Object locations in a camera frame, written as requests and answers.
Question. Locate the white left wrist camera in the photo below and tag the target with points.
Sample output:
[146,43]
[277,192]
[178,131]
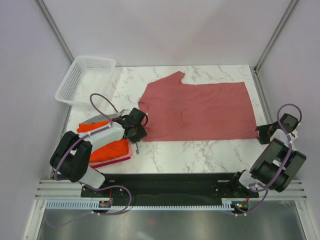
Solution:
[123,112]

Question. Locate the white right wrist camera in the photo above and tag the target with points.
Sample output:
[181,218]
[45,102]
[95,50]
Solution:
[294,134]

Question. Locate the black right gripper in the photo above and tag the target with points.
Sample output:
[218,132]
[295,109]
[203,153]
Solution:
[262,129]

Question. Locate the white slotted cable duct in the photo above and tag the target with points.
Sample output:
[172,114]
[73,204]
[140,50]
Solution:
[98,205]

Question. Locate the crimson folded t-shirt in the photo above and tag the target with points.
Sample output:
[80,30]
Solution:
[112,153]

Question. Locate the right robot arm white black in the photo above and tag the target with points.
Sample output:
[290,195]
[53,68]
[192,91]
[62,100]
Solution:
[279,163]

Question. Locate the light pink folded t-shirt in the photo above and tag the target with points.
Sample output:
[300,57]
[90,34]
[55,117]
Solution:
[112,161]

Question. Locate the aluminium frame post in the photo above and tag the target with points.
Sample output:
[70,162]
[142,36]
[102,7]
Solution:
[276,34]
[44,10]

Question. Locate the dusty pink t-shirt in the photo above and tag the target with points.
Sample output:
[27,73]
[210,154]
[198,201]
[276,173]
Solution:
[197,112]

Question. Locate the right aluminium frame post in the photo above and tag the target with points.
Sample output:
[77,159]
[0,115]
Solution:
[276,34]

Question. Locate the white folded t-shirt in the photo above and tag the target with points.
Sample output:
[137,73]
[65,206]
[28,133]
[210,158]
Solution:
[134,148]

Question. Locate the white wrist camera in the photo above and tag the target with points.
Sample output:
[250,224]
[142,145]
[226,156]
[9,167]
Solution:
[123,112]
[294,134]

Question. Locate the orange folded t-shirt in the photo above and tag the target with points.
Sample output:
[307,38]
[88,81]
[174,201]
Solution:
[83,128]

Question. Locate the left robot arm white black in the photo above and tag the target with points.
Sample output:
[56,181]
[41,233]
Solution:
[72,155]

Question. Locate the white plastic basket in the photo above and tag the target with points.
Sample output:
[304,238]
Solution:
[86,75]

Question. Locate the left aluminium frame post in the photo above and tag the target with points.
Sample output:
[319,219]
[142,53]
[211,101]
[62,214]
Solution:
[44,10]

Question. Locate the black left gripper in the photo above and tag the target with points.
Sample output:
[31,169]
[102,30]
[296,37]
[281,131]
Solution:
[142,133]

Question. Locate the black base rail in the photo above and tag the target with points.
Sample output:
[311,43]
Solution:
[169,188]

